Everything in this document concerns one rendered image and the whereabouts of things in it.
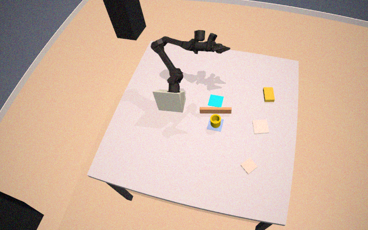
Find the yellow cup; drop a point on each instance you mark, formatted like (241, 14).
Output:
(215, 120)

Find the brown and tan long bar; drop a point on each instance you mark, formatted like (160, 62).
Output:
(215, 110)

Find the yellow rectangular block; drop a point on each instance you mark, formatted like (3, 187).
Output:
(268, 94)

